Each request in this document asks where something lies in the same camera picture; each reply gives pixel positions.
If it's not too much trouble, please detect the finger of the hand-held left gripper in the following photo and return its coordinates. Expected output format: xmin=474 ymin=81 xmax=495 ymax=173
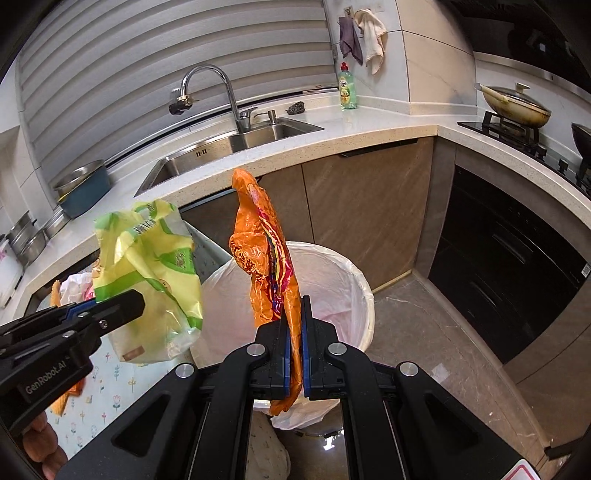
xmin=69 ymin=291 xmax=147 ymax=336
xmin=0 ymin=302 xmax=96 ymax=347

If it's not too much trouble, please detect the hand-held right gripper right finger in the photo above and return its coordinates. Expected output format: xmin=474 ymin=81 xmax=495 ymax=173
xmin=302 ymin=296 xmax=523 ymax=480

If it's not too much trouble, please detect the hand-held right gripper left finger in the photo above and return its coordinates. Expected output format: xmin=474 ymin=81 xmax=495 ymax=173
xmin=58 ymin=320 xmax=293 ymax=480

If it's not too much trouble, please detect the yellow green plastic bag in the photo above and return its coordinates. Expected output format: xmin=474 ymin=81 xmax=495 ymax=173
xmin=92 ymin=199 xmax=205 ymax=365

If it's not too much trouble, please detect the white lined trash can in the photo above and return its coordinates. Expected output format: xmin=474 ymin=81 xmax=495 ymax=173
xmin=191 ymin=241 xmax=376 ymax=431

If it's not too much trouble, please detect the orange snack bag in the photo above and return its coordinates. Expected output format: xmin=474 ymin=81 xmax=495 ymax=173
xmin=229 ymin=168 xmax=306 ymax=416

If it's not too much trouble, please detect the person's left hand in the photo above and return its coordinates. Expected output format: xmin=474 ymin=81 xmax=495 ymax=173
xmin=22 ymin=412 xmax=70 ymax=479

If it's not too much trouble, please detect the pink white plastic bag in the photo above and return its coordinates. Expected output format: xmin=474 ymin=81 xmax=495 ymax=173
xmin=60 ymin=272 xmax=96 ymax=306

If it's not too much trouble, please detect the floral patterned mat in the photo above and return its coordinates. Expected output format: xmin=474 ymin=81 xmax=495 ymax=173
xmin=48 ymin=226 xmax=227 ymax=462

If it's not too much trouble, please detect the white floral rice cooker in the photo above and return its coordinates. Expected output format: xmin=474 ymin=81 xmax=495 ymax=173
xmin=0 ymin=240 xmax=25 ymax=309

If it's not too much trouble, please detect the steel tray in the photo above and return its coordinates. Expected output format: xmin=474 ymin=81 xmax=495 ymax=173
xmin=41 ymin=205 xmax=71 ymax=239

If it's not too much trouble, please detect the steel steamer pot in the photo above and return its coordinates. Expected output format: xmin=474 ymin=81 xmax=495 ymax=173
xmin=6 ymin=211 xmax=48 ymax=266

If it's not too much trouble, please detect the patterned white clothing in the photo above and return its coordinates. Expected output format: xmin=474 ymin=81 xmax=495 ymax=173
xmin=249 ymin=412 xmax=291 ymax=480

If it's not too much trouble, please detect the blue plastic basin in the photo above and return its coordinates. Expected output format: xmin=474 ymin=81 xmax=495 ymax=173
xmin=58 ymin=166 xmax=112 ymax=219

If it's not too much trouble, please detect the brown cabinet door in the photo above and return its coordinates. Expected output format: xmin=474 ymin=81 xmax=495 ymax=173
xmin=180 ymin=167 xmax=308 ymax=259
xmin=301 ymin=138 xmax=435 ymax=291

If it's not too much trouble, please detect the black built-in oven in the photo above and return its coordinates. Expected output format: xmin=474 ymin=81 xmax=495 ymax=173
xmin=427 ymin=164 xmax=591 ymax=366

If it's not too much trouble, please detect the stainless steel sink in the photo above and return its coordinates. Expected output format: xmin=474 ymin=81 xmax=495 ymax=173
xmin=135 ymin=116 xmax=325 ymax=195

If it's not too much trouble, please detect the chrome kitchen faucet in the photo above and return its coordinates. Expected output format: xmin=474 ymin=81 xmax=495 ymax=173
xmin=168 ymin=65 xmax=259 ymax=136

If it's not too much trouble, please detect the grey window blind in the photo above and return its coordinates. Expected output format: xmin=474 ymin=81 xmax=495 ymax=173
xmin=16 ymin=0 xmax=339 ymax=168

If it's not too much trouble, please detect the green dish soap bottle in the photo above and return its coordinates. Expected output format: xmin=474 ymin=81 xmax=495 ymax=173
xmin=338 ymin=61 xmax=359 ymax=112

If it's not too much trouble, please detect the black gas stove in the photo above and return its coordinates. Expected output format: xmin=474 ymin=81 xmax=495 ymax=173
xmin=457 ymin=111 xmax=591 ymax=200

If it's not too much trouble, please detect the purple cloth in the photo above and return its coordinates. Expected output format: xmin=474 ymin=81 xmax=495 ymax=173
xmin=338 ymin=17 xmax=365 ymax=66

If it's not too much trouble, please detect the wok with lid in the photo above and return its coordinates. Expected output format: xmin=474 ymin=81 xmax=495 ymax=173
xmin=474 ymin=82 xmax=553 ymax=129

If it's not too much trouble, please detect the white cloth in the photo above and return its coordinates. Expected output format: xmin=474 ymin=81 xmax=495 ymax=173
xmin=353 ymin=9 xmax=389 ymax=76

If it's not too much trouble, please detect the dark frying pan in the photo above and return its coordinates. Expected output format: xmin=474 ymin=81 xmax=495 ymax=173
xmin=571 ymin=122 xmax=591 ymax=161

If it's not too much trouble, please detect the black range hood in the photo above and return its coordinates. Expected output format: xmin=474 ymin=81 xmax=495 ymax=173
xmin=450 ymin=0 xmax=591 ymax=70

